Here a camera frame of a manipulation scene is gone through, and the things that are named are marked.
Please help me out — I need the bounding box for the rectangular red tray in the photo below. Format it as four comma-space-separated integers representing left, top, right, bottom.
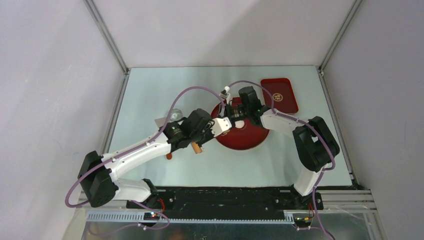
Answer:
260, 78, 299, 115

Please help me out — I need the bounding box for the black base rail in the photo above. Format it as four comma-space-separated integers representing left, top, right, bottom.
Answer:
147, 186, 324, 221

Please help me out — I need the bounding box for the white dough ball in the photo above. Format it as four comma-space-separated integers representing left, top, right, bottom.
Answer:
234, 120, 245, 129

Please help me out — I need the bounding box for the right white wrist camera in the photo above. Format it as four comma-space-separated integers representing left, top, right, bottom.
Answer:
219, 86, 232, 103

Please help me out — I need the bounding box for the purple cable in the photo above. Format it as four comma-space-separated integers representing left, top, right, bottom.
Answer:
228, 80, 337, 238
64, 86, 227, 231

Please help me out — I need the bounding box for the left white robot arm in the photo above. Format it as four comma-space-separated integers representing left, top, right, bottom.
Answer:
77, 108, 231, 208

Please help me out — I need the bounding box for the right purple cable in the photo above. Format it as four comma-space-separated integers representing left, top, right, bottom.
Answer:
228, 80, 337, 238

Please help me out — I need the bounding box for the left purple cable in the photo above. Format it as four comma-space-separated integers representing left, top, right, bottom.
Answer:
64, 86, 227, 231

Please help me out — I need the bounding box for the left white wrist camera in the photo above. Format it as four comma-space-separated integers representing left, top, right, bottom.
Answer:
211, 117, 233, 138

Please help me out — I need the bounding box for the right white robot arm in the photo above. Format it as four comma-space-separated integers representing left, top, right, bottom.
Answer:
219, 86, 340, 209

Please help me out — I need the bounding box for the wooden double-ended roller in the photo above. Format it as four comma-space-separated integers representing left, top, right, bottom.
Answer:
190, 130, 229, 155

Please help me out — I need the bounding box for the metal scraper red handle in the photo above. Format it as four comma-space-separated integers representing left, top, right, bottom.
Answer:
154, 117, 173, 160

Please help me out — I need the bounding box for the aluminium frame front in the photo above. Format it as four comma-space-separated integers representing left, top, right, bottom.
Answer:
76, 188, 379, 223

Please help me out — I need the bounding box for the round red plate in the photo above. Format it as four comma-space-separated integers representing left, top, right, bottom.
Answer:
209, 96, 271, 151

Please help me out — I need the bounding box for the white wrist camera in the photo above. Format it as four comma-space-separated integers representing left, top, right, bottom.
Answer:
219, 86, 232, 103
211, 117, 233, 138

